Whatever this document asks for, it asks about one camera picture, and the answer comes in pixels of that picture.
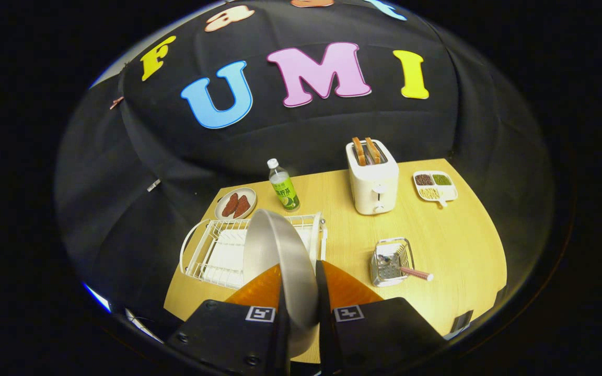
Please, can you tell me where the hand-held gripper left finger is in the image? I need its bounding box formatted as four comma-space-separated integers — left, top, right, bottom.
168, 264, 291, 376

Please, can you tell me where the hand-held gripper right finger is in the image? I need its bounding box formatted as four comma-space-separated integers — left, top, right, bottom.
314, 260, 445, 375

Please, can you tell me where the metal wire basket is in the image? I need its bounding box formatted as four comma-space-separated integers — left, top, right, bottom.
370, 238, 415, 287

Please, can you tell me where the white wire dish rack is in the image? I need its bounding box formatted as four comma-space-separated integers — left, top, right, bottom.
180, 211, 329, 290

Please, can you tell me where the round white plate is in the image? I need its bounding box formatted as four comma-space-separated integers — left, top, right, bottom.
242, 209, 318, 358

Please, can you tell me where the spoon with red checkered handle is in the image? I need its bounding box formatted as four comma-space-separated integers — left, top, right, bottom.
376, 253, 434, 281

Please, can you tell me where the small beige plate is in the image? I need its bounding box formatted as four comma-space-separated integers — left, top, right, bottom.
214, 187, 258, 220

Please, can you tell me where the white divided dish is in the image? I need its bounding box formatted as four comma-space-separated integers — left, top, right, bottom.
413, 170, 458, 208

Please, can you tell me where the black table edge block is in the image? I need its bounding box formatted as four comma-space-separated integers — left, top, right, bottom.
450, 310, 474, 334

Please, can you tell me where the green label drink bottle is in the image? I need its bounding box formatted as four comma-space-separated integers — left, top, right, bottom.
267, 158, 300, 212

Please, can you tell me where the cream white toaster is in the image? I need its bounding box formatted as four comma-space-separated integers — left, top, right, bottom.
346, 139, 400, 216

